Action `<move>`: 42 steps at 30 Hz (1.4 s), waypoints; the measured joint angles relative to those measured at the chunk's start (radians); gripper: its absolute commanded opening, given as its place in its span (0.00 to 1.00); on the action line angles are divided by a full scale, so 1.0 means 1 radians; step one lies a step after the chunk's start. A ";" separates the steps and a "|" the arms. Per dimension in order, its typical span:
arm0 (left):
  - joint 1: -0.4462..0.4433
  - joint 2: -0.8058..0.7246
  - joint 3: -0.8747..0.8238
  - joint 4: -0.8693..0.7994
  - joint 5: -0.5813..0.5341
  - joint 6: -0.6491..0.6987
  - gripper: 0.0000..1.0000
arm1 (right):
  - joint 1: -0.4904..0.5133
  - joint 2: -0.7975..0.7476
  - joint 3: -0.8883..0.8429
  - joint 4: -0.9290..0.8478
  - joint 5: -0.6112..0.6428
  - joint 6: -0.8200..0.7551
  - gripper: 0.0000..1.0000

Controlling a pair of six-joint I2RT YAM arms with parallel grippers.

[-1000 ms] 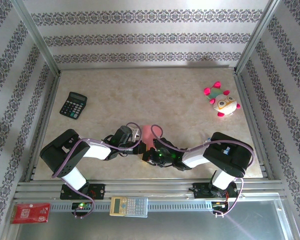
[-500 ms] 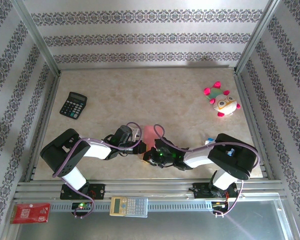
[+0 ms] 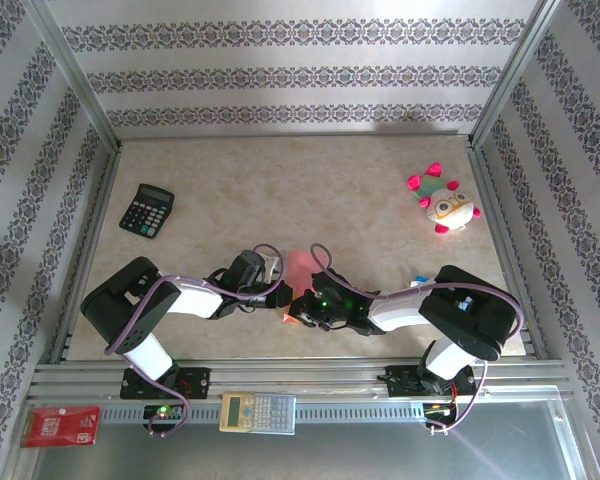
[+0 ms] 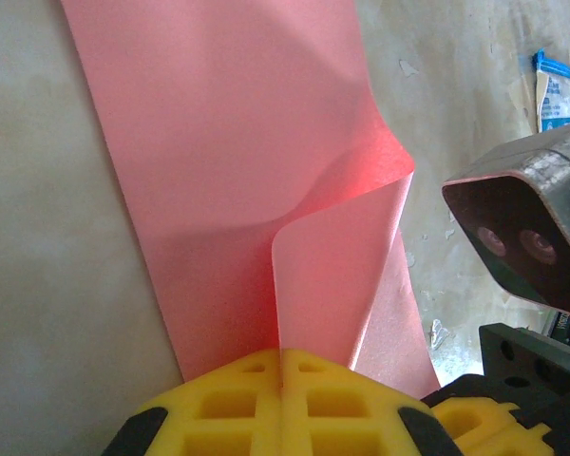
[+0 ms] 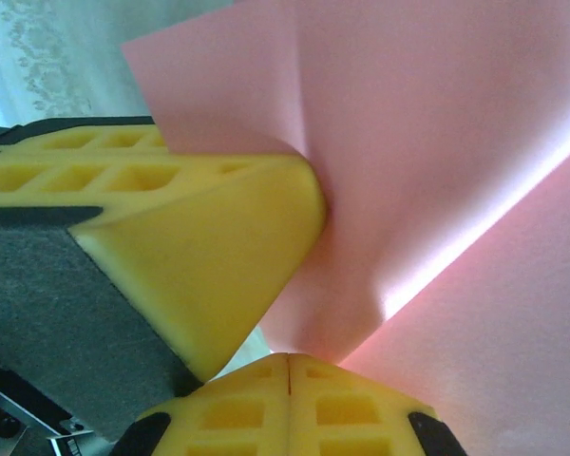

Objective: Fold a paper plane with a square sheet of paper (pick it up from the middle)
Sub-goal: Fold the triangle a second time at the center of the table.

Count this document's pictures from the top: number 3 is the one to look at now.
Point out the pink cloth square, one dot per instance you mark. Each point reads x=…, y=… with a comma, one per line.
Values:
x=300, y=267

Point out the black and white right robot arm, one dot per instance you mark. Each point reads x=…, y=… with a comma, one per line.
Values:
x=470, y=320

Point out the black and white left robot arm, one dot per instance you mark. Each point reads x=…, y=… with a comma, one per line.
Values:
x=130, y=295

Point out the metal sheet tray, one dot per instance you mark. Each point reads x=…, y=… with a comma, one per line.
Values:
x=330, y=455

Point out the blue and white packet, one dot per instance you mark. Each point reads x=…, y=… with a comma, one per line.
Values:
x=420, y=280

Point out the black desk calculator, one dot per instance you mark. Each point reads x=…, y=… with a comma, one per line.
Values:
x=147, y=210

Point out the beige scientific calculator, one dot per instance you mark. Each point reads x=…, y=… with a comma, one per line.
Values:
x=257, y=412

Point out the white and pink plush toy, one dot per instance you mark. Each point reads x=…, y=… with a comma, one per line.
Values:
x=450, y=207

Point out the small circuit board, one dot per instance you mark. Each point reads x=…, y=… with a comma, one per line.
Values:
x=164, y=411
x=439, y=410

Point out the red packet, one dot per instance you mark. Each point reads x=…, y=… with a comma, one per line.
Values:
x=60, y=426

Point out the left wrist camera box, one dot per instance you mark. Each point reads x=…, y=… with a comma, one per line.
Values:
x=272, y=265

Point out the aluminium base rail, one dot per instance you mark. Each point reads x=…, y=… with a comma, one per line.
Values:
x=305, y=372

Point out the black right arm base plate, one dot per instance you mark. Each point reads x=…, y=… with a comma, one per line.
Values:
x=402, y=380

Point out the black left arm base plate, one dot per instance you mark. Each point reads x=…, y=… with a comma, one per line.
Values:
x=197, y=382

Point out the aluminium rear rail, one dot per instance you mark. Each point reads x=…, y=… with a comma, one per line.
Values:
x=290, y=136

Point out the aluminium side rail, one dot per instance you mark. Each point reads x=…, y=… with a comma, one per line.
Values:
x=504, y=250
x=86, y=250

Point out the aluminium frame post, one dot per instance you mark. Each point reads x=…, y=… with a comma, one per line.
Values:
x=75, y=65
x=520, y=65

